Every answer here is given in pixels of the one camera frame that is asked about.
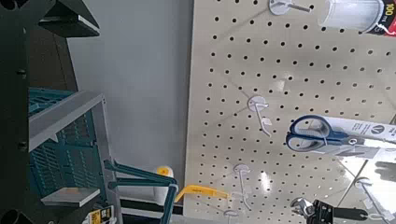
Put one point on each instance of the packaged pliers on yellow card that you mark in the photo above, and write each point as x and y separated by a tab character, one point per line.
101	215

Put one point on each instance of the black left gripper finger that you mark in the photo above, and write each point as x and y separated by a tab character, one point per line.
68	197
74	15

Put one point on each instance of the grey stand back panel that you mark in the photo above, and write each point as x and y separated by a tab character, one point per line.
140	77

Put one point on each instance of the white pegboard hook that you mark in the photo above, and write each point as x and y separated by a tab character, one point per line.
241	168
231	213
257	102
278	6
362	182

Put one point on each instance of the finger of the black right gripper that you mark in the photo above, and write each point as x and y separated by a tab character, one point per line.
322	213

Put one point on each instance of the blue scissors in package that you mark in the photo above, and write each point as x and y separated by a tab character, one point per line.
367	127

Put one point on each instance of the beige pegboard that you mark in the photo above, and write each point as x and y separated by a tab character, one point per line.
311	77

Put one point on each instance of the red white sealant tube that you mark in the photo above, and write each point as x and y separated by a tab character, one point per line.
351	14

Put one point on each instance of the teal crate with grey rim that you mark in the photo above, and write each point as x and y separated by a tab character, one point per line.
71	155

